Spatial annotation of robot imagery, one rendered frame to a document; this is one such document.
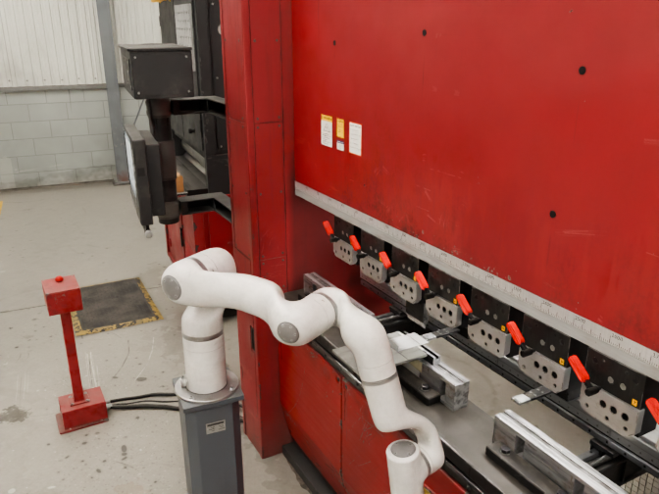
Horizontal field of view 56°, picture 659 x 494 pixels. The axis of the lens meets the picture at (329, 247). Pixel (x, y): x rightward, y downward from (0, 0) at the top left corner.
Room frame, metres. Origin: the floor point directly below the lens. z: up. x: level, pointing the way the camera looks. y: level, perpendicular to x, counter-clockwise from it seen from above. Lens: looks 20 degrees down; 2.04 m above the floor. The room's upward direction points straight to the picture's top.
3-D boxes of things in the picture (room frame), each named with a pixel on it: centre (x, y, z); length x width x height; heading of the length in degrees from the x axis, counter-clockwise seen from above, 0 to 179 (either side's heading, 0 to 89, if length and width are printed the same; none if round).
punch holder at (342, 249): (2.28, -0.09, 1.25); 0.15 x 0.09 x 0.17; 29
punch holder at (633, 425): (1.23, -0.67, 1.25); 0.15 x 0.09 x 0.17; 29
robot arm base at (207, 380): (1.62, 0.37, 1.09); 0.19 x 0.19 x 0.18
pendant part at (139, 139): (2.69, 0.81, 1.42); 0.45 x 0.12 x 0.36; 22
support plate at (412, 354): (1.83, -0.17, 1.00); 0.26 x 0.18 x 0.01; 119
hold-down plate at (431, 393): (1.84, -0.27, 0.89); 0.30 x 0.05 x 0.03; 29
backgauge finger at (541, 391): (1.60, -0.65, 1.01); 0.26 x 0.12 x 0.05; 119
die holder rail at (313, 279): (2.39, -0.03, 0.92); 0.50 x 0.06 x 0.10; 29
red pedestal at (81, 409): (2.88, 1.36, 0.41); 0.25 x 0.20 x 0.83; 119
